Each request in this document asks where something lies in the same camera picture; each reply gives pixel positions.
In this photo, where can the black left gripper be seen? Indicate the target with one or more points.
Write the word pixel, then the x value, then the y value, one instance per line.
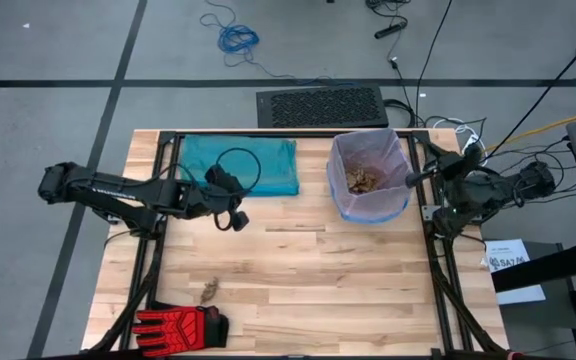
pixel 203 200

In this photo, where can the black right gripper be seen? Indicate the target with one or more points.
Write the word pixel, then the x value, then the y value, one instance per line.
pixel 455 165

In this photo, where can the grey trash bin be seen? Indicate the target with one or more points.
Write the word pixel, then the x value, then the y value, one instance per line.
pixel 387 175

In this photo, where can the brown paper wad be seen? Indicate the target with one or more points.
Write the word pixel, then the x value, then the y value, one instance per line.
pixel 373 180

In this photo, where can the teal plastic trash bag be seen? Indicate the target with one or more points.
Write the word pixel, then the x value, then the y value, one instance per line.
pixel 278 165

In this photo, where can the long brown paper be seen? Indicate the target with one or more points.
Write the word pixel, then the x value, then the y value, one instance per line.
pixel 357 181

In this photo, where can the small brown paper scrap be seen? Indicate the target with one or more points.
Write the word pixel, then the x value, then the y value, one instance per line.
pixel 210 290

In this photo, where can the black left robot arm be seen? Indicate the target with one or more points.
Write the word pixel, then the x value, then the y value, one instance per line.
pixel 108 192

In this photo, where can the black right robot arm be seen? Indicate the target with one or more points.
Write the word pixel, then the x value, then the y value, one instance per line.
pixel 493 192

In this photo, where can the white printed paper sheet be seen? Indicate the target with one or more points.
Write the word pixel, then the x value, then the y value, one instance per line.
pixel 508 250

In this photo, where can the black perforated computer case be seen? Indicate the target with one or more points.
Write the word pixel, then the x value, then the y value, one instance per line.
pixel 318 107

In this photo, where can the red black work glove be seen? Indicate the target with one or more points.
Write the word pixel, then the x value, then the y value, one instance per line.
pixel 178 330

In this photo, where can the thin black pole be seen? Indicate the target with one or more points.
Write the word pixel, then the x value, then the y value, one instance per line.
pixel 538 102

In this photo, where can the black power strip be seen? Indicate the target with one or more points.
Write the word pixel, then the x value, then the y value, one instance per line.
pixel 390 30

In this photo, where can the black slanted bar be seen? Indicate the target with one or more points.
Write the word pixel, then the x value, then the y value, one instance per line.
pixel 548 267

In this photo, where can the grey cabinet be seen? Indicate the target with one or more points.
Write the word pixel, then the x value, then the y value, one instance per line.
pixel 553 320

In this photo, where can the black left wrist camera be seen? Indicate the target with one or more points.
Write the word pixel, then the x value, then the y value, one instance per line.
pixel 220 177

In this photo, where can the black aluminium table frame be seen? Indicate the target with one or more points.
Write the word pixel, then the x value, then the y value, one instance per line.
pixel 268 134

